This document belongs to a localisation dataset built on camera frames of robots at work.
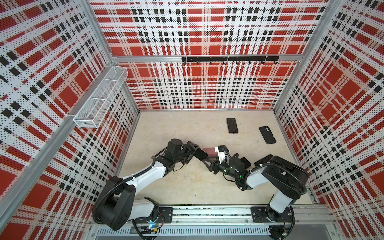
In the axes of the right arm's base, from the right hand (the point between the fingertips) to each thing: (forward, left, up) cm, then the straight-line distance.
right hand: (204, 160), depth 83 cm
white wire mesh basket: (+27, +70, +11) cm, 76 cm away
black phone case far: (+25, -46, -11) cm, 54 cm away
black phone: (-8, -19, +13) cm, 24 cm away
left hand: (+5, +4, +2) cm, 6 cm away
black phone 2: (+34, -22, -11) cm, 41 cm away
